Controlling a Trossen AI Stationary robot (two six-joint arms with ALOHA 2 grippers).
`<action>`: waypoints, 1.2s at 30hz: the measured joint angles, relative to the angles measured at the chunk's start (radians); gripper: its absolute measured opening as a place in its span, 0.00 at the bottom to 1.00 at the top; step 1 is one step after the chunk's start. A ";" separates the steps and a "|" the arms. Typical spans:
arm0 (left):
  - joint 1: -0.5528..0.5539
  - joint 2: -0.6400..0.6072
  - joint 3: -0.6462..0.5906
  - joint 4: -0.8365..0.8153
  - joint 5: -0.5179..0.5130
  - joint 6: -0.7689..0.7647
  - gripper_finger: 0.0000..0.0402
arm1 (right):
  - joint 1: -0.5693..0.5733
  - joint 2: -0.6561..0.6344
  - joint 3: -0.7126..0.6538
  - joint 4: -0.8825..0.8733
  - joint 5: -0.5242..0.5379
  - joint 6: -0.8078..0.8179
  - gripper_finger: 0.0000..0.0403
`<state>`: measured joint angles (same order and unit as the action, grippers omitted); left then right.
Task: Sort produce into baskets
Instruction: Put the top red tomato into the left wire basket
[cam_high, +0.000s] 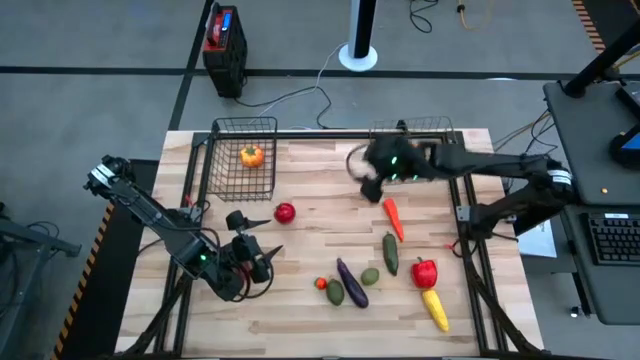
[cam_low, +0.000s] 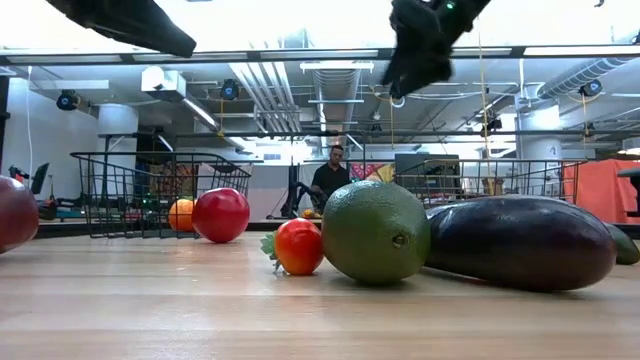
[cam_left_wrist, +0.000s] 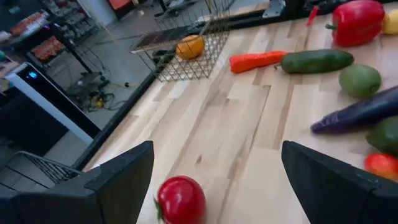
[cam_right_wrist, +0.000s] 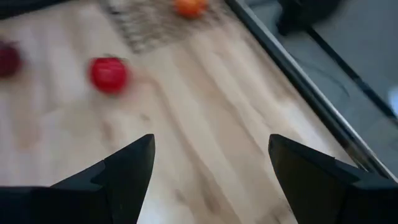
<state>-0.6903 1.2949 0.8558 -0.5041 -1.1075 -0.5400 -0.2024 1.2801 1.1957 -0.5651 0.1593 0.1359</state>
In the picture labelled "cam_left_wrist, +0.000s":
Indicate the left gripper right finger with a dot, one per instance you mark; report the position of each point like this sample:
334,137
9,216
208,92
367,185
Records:
342,199

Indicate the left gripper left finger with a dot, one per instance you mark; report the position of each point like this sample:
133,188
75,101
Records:
93,199

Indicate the small red cherry tomato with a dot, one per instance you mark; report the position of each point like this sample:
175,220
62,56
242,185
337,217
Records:
384,165

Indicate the green avocado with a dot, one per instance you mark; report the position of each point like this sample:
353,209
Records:
387,137

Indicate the purple eggplant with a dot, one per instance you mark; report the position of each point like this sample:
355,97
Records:
357,113

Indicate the red apple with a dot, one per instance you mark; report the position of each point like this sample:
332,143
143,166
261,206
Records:
182,199

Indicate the green lime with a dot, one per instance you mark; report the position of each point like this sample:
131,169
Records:
359,81

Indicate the green cucumber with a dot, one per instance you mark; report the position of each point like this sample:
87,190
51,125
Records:
317,61

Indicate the orange carrot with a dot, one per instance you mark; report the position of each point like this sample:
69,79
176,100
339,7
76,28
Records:
255,61

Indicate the red bell pepper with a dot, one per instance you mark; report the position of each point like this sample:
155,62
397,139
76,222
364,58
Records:
357,23

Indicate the orange bell pepper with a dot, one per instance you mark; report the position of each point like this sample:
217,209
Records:
190,46

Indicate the yellow banana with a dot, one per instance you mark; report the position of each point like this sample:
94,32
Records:
391,21

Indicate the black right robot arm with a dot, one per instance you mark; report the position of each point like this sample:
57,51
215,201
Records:
295,6

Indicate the black floor stand base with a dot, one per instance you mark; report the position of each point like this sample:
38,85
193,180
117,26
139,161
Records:
87,84

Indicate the storage shelf orange boxes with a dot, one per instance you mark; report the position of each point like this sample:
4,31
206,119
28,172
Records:
46,31

